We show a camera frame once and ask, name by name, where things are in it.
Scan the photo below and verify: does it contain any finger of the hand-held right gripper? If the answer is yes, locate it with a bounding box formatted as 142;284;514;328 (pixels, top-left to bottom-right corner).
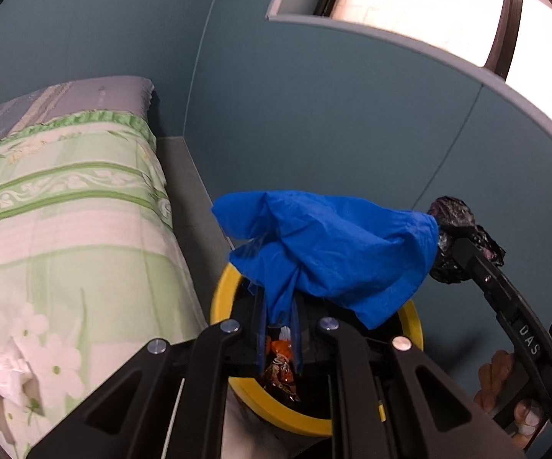
449;236;510;310

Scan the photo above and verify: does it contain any green floral blanket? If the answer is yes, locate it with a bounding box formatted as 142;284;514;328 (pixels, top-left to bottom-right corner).
0;110;210;459

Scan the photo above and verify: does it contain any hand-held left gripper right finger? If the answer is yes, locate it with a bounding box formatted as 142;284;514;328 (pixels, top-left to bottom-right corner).
291;295;529;459

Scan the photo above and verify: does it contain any orange snack wrapper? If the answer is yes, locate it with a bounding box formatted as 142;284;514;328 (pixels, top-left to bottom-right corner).
261;327;302;402

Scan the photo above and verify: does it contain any person's right hand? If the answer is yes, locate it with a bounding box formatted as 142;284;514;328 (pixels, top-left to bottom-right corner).
473;349;547;448

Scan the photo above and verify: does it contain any black plastic bag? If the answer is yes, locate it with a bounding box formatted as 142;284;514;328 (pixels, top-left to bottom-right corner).
426;196;506;284

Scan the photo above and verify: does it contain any yellow-rimmed bin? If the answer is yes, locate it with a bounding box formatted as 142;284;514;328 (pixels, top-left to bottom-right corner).
210;263;423;459

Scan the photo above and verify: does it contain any dark-framed window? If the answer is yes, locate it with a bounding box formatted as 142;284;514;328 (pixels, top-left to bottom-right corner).
266;0;552;173

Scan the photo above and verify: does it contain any grey pillow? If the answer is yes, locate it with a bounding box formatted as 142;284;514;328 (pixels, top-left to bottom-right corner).
0;75;156;151

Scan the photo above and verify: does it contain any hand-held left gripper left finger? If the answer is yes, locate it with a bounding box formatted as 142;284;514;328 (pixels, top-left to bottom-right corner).
27;291;270;459

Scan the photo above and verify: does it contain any pink cloth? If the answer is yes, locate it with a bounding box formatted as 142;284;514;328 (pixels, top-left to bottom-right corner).
0;354;35;409

